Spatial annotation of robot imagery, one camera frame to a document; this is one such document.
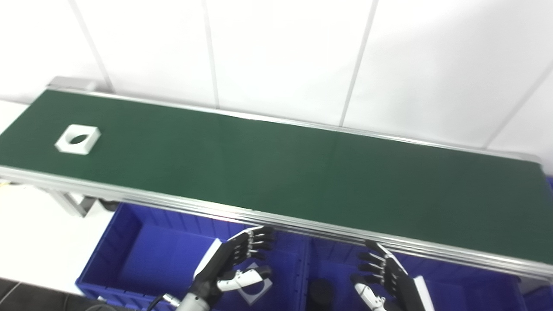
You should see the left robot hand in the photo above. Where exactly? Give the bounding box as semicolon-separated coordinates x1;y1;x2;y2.
191;225;275;303

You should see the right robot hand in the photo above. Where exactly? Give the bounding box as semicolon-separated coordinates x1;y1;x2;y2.
350;240;435;311

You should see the white square part with hole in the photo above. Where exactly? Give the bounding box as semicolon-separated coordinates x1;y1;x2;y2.
54;124;102;154
235;276;273;305

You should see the green conveyor belt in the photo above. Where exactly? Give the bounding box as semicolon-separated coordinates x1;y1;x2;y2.
0;89;553;265
0;84;553;281

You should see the black cylinder part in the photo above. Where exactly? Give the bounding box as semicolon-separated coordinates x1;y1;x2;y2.
306;279;334;311

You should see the aluminium conveyor leg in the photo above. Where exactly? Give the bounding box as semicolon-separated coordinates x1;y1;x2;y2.
45;190;93;217

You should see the grey conveyor end housing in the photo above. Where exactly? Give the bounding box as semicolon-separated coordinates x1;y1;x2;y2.
47;77;98;91

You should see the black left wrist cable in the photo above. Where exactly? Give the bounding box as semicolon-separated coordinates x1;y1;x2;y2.
147;294;180;311

